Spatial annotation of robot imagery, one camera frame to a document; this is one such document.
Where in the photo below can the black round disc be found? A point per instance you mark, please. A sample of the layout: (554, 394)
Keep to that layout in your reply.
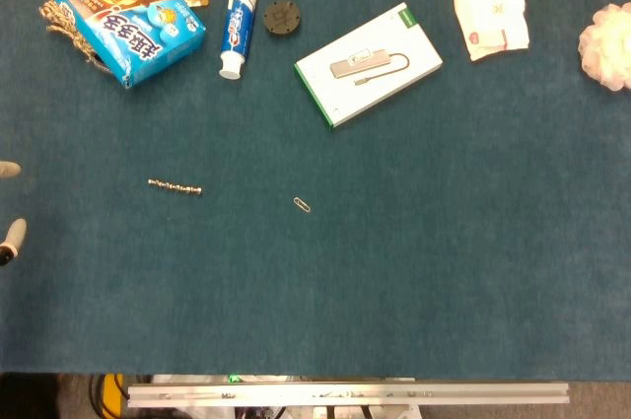
(283, 18)

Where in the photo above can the silver paper clip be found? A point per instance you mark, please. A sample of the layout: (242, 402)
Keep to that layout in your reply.
(301, 204)

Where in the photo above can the blue white toothpaste tube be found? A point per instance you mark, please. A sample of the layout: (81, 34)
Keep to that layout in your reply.
(239, 20)

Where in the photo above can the blue table cloth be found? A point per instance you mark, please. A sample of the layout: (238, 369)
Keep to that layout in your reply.
(345, 241)

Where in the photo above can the white wet wipes pack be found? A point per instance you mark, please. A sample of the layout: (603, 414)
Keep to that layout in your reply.
(488, 0)

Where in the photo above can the blue cookie box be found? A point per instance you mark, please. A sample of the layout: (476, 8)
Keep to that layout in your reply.
(128, 24)

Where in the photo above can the white green usb hub box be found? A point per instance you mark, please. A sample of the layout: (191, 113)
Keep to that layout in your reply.
(367, 64)

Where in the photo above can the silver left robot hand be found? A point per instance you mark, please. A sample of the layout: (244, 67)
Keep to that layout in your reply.
(12, 233)

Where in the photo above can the pink mesh bath sponge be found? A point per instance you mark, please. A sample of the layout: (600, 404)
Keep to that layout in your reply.
(606, 47)

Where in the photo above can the aluminium frame rail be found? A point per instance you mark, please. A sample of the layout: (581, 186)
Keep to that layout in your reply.
(345, 393)

